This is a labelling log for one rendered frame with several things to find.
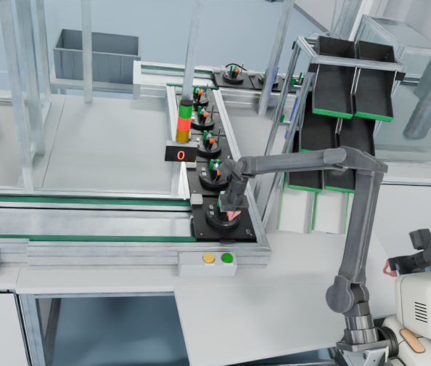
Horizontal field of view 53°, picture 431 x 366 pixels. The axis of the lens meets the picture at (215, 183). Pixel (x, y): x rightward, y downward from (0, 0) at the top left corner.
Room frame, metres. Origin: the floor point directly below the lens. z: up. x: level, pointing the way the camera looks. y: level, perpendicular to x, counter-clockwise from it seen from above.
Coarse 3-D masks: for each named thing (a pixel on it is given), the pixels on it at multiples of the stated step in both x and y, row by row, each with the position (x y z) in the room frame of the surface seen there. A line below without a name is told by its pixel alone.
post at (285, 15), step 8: (288, 0) 2.46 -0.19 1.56; (288, 8) 2.47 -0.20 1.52; (280, 16) 2.49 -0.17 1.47; (288, 16) 2.47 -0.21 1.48; (280, 24) 2.46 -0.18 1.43; (288, 24) 2.47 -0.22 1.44; (280, 32) 2.46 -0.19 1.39; (280, 40) 2.47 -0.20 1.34; (272, 48) 2.49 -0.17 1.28; (280, 48) 2.47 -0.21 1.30; (272, 56) 2.46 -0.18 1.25; (272, 64) 2.46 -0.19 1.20; (272, 72) 2.47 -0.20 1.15; (264, 80) 2.50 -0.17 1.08; (272, 80) 2.47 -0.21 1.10; (264, 88) 2.46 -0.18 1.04; (264, 96) 2.46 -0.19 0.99; (264, 104) 2.47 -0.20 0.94; (264, 112) 2.47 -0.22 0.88
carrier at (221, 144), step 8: (192, 136) 1.88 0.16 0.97; (200, 136) 1.90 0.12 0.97; (208, 136) 1.79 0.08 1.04; (216, 136) 1.93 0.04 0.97; (200, 144) 1.79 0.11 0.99; (208, 144) 1.79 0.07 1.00; (216, 144) 1.82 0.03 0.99; (224, 144) 1.87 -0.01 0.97; (200, 152) 1.73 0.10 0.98; (208, 152) 1.73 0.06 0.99; (216, 152) 1.75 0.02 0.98; (224, 152) 1.79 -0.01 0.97; (200, 160) 1.68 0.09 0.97; (208, 160) 1.69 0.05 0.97
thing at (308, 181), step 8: (296, 136) 1.52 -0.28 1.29; (296, 144) 1.49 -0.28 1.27; (288, 176) 1.34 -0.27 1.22; (296, 176) 1.35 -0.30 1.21; (304, 176) 1.36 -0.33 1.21; (312, 176) 1.37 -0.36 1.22; (320, 176) 1.37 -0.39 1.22; (288, 184) 1.30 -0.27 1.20; (296, 184) 1.32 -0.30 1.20; (304, 184) 1.33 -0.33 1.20; (312, 184) 1.34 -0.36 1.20; (320, 184) 1.34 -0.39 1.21; (320, 192) 1.32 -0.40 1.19
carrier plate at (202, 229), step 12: (192, 204) 1.36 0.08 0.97; (204, 204) 1.37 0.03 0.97; (204, 216) 1.30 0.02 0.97; (240, 216) 1.34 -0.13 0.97; (204, 228) 1.23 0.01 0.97; (216, 228) 1.24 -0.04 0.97; (240, 228) 1.27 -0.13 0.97; (252, 228) 1.28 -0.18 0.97; (204, 240) 1.18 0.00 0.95; (216, 240) 1.19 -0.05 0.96; (240, 240) 1.22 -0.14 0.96; (252, 240) 1.23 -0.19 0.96
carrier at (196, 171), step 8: (216, 160) 1.61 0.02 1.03; (192, 168) 1.60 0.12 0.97; (200, 168) 1.61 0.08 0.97; (208, 168) 1.60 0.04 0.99; (216, 168) 1.55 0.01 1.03; (192, 176) 1.54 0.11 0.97; (200, 176) 1.53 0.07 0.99; (208, 176) 1.54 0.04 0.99; (192, 184) 1.49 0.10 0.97; (200, 184) 1.50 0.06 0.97; (208, 184) 1.50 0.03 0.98; (216, 184) 1.50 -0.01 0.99; (224, 184) 1.52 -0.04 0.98; (192, 192) 1.43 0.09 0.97; (200, 192) 1.44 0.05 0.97; (208, 192) 1.45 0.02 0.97; (216, 192) 1.46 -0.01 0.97
